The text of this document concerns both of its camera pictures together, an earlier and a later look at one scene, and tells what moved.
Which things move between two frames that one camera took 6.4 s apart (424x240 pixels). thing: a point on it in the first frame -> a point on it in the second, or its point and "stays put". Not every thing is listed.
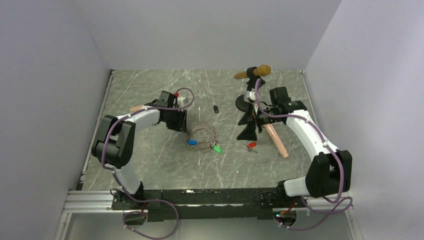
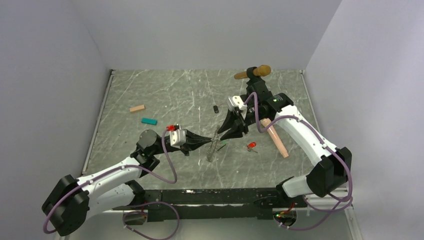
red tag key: (250, 145) stays put
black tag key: (216, 109) stays put
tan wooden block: (136, 108) stays put
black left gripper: (180, 126) -> (194, 142)
